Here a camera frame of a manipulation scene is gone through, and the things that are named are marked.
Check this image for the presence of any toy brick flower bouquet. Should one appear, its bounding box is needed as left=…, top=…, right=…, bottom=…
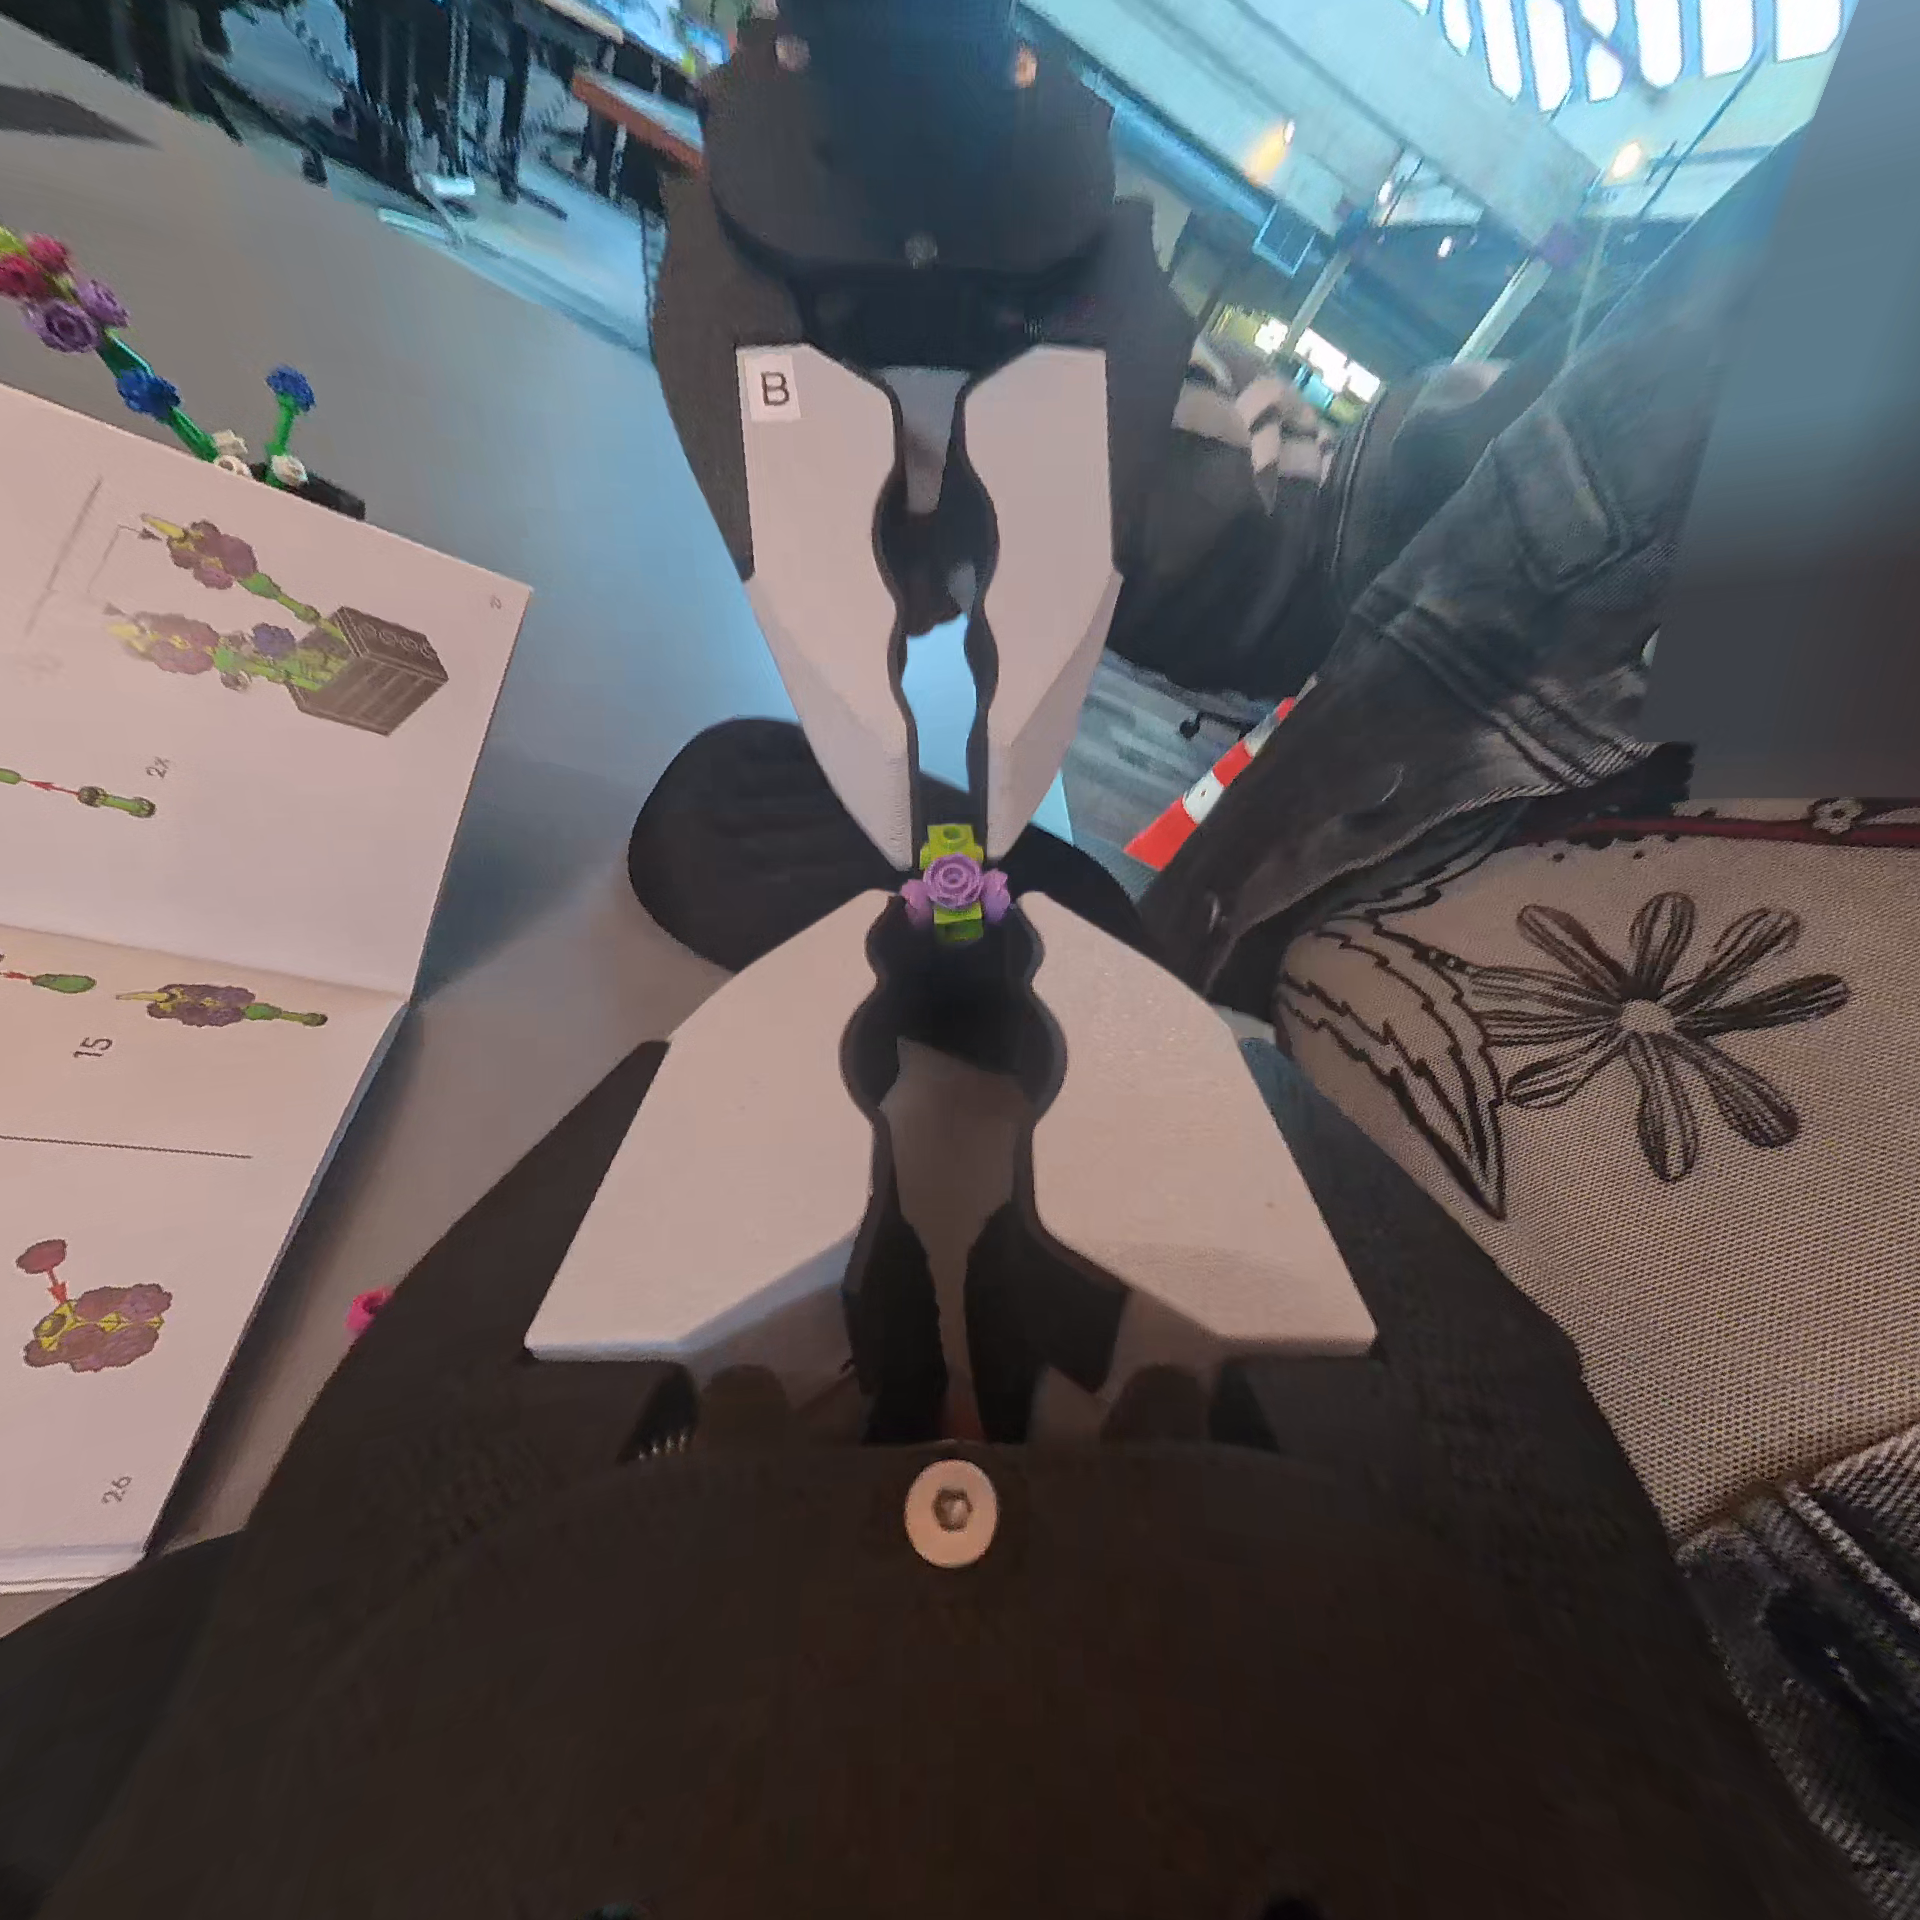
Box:
left=0, top=224, right=366, bottom=520

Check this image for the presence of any purple and lime toy flower piece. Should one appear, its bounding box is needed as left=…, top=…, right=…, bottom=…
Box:
left=897, top=822, right=1010, bottom=947

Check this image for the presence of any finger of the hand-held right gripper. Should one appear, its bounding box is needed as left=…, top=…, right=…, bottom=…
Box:
left=739, top=345, right=921, bottom=875
left=965, top=345, right=1126, bottom=875

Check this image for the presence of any row of background desks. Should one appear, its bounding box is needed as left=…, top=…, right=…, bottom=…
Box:
left=61, top=0, right=722, bottom=227

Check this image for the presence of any open instruction booklet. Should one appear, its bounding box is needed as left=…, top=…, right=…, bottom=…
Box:
left=0, top=382, right=538, bottom=1596

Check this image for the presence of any orange and white traffic cone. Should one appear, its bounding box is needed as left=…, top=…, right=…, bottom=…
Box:
left=1126, top=697, right=1302, bottom=873

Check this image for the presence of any wooden top background desk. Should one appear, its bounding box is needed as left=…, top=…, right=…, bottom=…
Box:
left=569, top=67, right=711, bottom=175

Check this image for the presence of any floral print shirt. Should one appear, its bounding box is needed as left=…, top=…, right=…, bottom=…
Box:
left=1271, top=795, right=1920, bottom=1543

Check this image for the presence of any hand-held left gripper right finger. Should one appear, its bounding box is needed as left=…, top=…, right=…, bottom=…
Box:
left=1017, top=892, right=1378, bottom=1403

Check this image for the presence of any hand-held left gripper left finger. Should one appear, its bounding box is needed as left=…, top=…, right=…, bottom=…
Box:
left=521, top=885, right=923, bottom=1403

